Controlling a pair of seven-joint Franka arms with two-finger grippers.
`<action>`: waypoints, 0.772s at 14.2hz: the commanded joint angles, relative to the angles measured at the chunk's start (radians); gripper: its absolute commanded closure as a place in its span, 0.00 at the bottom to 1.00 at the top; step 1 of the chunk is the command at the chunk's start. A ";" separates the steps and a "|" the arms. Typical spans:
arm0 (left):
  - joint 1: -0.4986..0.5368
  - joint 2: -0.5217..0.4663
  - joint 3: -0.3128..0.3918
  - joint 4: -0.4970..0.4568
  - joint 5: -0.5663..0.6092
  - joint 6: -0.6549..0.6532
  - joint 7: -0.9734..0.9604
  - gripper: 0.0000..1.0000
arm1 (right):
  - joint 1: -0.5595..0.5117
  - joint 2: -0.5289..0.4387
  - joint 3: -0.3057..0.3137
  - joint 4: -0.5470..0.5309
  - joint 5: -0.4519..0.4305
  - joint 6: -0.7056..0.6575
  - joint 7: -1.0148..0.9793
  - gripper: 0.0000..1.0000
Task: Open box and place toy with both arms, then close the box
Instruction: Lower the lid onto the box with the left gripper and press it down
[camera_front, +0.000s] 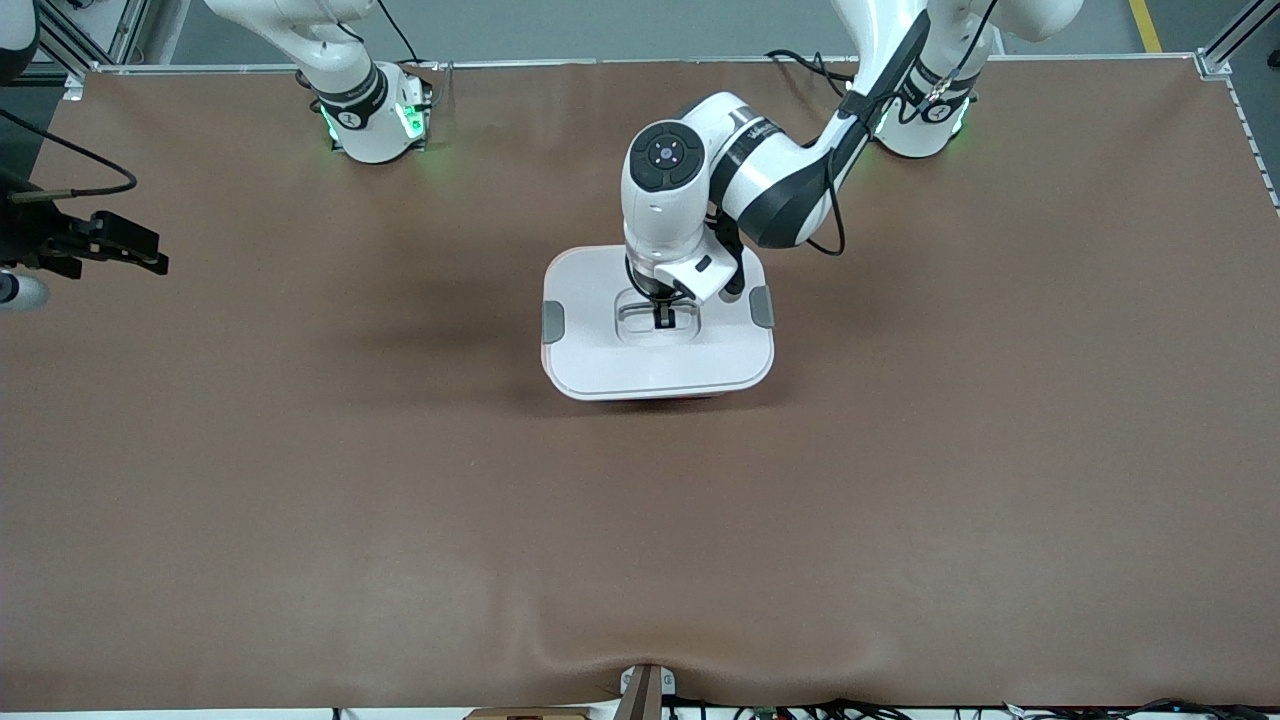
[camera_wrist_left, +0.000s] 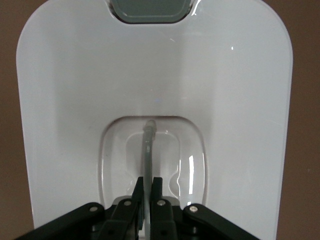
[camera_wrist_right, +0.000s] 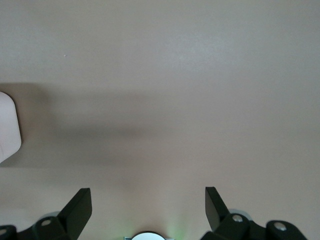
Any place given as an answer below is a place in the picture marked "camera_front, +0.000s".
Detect black right base cable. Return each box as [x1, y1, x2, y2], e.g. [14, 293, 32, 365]
[375, 0, 428, 67]

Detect pink plastic storage box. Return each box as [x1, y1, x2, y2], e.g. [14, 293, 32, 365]
[575, 392, 741, 404]

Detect black base cable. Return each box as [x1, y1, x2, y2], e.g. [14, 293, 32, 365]
[765, 48, 863, 103]
[375, 0, 428, 67]

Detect aluminium frame post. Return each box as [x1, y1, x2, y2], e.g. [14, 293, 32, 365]
[1197, 0, 1280, 79]
[0, 0, 151, 101]

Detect brown table mat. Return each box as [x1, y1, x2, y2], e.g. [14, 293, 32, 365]
[0, 57, 1280, 713]

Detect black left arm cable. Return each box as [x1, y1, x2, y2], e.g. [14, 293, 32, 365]
[798, 0, 1001, 257]

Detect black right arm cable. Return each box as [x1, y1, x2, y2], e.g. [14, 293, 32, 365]
[0, 108, 138, 203]

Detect black left base cable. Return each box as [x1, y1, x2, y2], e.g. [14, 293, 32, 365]
[765, 48, 863, 103]

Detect white box lid grey latches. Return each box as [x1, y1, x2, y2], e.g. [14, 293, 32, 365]
[540, 245, 776, 401]

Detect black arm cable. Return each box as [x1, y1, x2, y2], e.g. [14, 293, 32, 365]
[798, 0, 1001, 257]
[0, 108, 138, 203]

